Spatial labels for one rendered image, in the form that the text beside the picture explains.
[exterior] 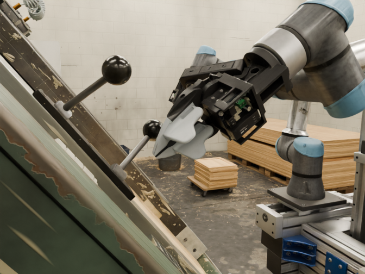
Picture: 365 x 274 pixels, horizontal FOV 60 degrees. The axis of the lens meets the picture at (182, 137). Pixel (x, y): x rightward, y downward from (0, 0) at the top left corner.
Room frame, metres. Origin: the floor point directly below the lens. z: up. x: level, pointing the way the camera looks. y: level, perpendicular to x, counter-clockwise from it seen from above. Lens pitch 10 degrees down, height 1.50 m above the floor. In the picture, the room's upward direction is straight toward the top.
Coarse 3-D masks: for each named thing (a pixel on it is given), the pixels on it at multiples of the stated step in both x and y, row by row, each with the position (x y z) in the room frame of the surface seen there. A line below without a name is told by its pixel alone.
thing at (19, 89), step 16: (0, 64) 0.39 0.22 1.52; (0, 80) 0.39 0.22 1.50; (16, 80) 0.40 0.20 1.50; (16, 96) 0.40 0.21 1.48; (32, 96) 0.40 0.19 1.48; (32, 112) 0.40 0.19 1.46; (48, 128) 0.41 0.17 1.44; (80, 160) 0.42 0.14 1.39; (96, 176) 0.43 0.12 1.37; (112, 192) 0.43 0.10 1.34; (128, 208) 0.44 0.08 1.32; (144, 224) 0.45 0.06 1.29; (160, 240) 0.46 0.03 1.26; (176, 256) 0.46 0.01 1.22; (192, 272) 0.47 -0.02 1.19
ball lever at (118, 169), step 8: (152, 120) 0.53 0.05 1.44; (144, 128) 0.52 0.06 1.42; (152, 128) 0.51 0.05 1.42; (160, 128) 0.52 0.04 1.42; (144, 136) 0.51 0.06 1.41; (152, 136) 0.52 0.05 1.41; (144, 144) 0.51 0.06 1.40; (136, 152) 0.49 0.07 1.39; (128, 160) 0.47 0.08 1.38; (112, 168) 0.45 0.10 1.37; (120, 168) 0.46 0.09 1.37; (120, 176) 0.45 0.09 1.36
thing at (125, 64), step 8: (112, 56) 0.40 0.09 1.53; (120, 56) 0.41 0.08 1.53; (104, 64) 0.40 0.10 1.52; (112, 64) 0.39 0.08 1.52; (120, 64) 0.39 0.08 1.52; (128, 64) 0.40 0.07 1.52; (104, 72) 0.40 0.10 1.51; (112, 72) 0.39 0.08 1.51; (120, 72) 0.39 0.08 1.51; (128, 72) 0.40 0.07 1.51; (96, 80) 0.42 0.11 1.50; (104, 80) 0.41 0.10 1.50; (112, 80) 0.40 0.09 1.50; (120, 80) 0.40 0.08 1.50; (88, 88) 0.42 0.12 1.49; (96, 88) 0.42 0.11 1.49; (80, 96) 0.42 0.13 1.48; (56, 104) 0.42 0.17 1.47; (64, 104) 0.43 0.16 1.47; (72, 104) 0.43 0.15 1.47; (64, 112) 0.43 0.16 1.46
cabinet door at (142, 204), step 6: (102, 156) 0.90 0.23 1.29; (138, 198) 0.88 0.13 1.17; (138, 204) 0.77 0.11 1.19; (144, 204) 0.89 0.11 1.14; (144, 210) 0.79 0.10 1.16; (150, 210) 0.92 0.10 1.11; (150, 216) 0.81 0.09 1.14; (156, 216) 0.94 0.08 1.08; (156, 222) 0.83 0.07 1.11; (162, 228) 0.85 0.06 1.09; (168, 234) 0.86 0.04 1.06; (174, 240) 0.89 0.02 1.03; (180, 246) 0.91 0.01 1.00; (186, 252) 0.92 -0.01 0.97; (192, 258) 0.93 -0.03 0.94; (198, 264) 0.94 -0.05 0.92; (198, 270) 0.82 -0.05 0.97
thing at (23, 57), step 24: (0, 24) 0.83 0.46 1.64; (0, 48) 0.82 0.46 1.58; (24, 48) 0.84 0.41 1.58; (24, 72) 0.84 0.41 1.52; (48, 72) 0.86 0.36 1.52; (48, 96) 0.86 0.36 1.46; (72, 96) 0.88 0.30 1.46; (72, 120) 0.88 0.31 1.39; (96, 144) 0.90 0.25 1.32; (144, 192) 0.95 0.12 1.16; (168, 216) 0.97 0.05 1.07; (192, 240) 1.00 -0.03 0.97
